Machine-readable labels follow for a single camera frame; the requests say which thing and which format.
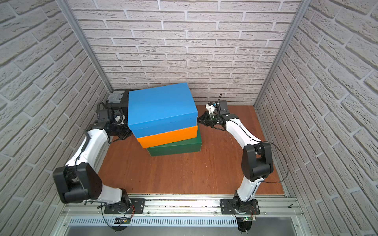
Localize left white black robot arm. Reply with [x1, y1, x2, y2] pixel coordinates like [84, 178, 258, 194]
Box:
[53, 102, 132, 213]

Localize green circuit board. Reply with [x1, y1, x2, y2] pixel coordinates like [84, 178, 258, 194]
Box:
[114, 217, 131, 225]
[237, 216, 256, 222]

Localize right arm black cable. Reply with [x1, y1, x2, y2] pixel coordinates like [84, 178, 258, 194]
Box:
[261, 142, 289, 184]

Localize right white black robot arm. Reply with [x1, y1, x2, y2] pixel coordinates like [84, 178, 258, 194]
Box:
[197, 100, 274, 214]

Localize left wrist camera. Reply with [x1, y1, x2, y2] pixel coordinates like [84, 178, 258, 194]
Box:
[114, 114, 124, 125]

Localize aluminium corner post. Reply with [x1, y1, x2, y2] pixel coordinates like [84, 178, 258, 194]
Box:
[253, 0, 311, 108]
[56, 0, 114, 93]

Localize orange shoebox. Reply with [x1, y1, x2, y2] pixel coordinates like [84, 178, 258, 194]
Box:
[137, 125, 199, 148]

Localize right aluminium corner post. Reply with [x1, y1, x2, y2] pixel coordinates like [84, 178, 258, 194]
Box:
[253, 0, 311, 108]

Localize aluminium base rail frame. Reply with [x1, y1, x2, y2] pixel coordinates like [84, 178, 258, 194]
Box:
[57, 194, 304, 230]

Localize left green circuit board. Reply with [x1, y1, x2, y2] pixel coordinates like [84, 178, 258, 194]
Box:
[114, 217, 131, 225]

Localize blue shoebox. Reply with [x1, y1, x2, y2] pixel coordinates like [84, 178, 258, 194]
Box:
[128, 83, 198, 138]

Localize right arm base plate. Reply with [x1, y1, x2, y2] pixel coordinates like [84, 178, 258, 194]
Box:
[220, 198, 260, 216]

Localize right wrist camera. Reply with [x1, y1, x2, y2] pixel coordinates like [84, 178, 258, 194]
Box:
[205, 101, 220, 115]

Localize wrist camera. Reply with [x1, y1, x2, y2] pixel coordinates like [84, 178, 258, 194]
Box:
[114, 114, 124, 125]
[205, 101, 220, 115]

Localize green shoebox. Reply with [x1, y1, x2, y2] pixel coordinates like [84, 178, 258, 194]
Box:
[147, 127, 202, 156]

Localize right green circuit board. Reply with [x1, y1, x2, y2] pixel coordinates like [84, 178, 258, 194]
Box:
[237, 216, 256, 222]

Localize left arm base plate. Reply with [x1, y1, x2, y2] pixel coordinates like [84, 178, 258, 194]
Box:
[102, 198, 146, 214]

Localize left aluminium corner post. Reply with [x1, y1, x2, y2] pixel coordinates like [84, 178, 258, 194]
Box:
[56, 0, 114, 93]

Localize black plastic toolbox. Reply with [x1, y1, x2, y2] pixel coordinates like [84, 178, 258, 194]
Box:
[105, 89, 130, 112]

